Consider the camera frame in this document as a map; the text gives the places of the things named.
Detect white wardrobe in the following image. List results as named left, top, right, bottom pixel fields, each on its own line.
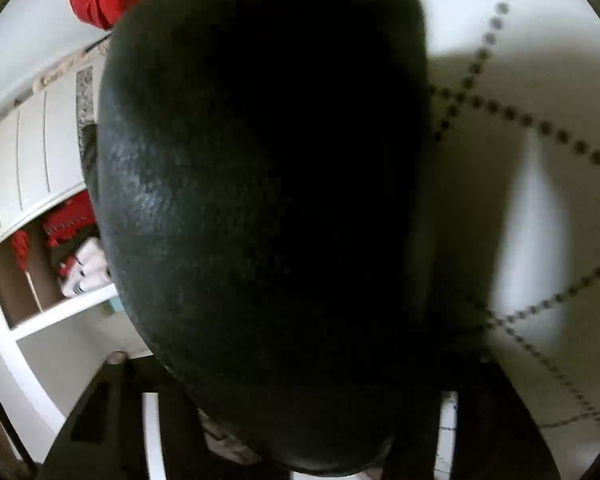
left=0, top=50, right=156, bottom=461

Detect black leather jacket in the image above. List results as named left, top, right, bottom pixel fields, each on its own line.
left=96, top=0, right=441, bottom=476

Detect white quilted mat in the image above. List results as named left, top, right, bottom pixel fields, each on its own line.
left=195, top=0, right=600, bottom=480

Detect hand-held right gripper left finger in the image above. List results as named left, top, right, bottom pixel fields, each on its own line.
left=37, top=352, right=201, bottom=480

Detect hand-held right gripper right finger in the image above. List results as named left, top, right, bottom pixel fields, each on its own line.
left=430, top=355, right=561, bottom=480

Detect white fluffy clothes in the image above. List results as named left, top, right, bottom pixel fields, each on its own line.
left=60, top=237, right=113, bottom=297

